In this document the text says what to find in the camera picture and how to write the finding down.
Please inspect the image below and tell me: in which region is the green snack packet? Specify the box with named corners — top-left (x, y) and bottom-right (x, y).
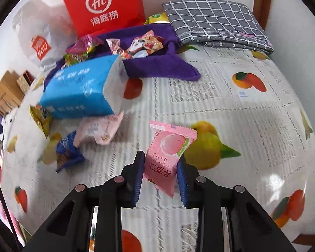
top-left (64, 52), bottom-right (88, 67)

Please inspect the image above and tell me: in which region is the brown wooden door frame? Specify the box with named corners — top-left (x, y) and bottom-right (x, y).
top-left (253, 0), bottom-right (273, 30)

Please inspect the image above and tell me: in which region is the fruit print tablecloth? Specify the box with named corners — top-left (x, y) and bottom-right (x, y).
top-left (0, 42), bottom-right (315, 252)

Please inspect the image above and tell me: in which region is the yellow green packet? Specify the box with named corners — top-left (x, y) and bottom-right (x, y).
top-left (143, 13), bottom-right (171, 26)

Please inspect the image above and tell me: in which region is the red paper bag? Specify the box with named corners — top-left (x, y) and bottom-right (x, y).
top-left (60, 0), bottom-right (146, 37)

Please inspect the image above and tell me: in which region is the blue snack packet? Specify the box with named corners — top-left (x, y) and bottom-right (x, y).
top-left (55, 131), bottom-right (86, 172)

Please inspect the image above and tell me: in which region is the pale pink snack packet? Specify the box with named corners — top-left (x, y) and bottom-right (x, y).
top-left (73, 111), bottom-right (124, 146)

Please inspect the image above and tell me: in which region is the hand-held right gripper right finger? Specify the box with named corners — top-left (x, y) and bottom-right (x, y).
top-left (176, 157), bottom-right (297, 252)

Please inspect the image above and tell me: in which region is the panda print snack packet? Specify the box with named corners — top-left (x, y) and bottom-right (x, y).
top-left (106, 30), bottom-right (164, 60)

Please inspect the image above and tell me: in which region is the purple towel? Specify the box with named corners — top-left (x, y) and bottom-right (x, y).
top-left (43, 22), bottom-right (201, 92)

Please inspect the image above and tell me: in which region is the brown patterned box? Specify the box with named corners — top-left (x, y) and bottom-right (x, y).
top-left (16, 70), bottom-right (36, 93)

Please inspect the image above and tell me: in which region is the grey checked folded cloth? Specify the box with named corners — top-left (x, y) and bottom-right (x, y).
top-left (161, 0), bottom-right (275, 55)

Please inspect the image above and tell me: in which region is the blue tissue pack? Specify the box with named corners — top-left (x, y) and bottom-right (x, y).
top-left (39, 55), bottom-right (129, 119)

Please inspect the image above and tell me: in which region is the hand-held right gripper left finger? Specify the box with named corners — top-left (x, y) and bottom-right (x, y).
top-left (22, 150), bottom-right (145, 252)

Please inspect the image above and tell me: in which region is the magenta snack packet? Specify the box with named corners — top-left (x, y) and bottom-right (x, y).
top-left (66, 35), bottom-right (104, 55)

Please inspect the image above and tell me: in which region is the pale yellow snack packet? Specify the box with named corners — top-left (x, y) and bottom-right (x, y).
top-left (38, 133), bottom-right (62, 164)

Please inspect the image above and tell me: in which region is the pink peach snack packet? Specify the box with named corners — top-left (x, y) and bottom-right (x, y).
top-left (143, 121), bottom-right (198, 198)

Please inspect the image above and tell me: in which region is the white plastic bag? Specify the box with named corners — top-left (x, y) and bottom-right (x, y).
top-left (12, 0), bottom-right (78, 70)

